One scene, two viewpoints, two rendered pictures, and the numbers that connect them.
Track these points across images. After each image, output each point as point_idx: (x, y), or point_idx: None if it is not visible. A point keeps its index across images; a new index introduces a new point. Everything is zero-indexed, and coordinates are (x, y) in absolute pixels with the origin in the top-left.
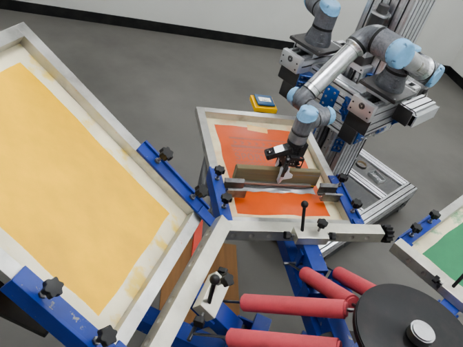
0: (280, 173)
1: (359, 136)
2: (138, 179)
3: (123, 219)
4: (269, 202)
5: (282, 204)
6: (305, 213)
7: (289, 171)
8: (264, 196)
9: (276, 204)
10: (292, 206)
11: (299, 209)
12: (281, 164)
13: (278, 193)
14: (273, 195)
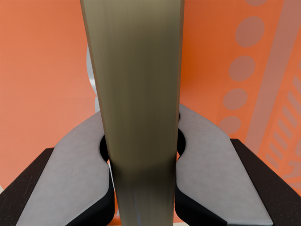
0: (59, 159)
1: None
2: None
3: None
4: (7, 38)
5: (20, 100)
6: (8, 174)
7: (120, 219)
8: (43, 17)
9: (2, 72)
10: (27, 139)
11: (17, 158)
12: (175, 205)
13: (93, 101)
14: (66, 73)
